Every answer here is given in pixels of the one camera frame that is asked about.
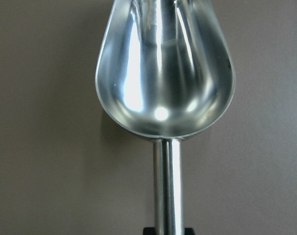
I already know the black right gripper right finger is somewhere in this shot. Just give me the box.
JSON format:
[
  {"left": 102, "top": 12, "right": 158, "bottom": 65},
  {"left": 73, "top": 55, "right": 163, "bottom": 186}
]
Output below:
[{"left": 183, "top": 222, "right": 195, "bottom": 235}]

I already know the steel ice scoop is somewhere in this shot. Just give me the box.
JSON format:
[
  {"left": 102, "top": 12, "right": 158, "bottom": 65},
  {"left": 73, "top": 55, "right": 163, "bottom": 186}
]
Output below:
[{"left": 95, "top": 0, "right": 236, "bottom": 235}]

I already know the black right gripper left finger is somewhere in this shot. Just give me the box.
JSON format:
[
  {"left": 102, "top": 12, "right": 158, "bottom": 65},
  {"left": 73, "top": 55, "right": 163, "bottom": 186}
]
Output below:
[{"left": 142, "top": 222, "right": 156, "bottom": 235}]

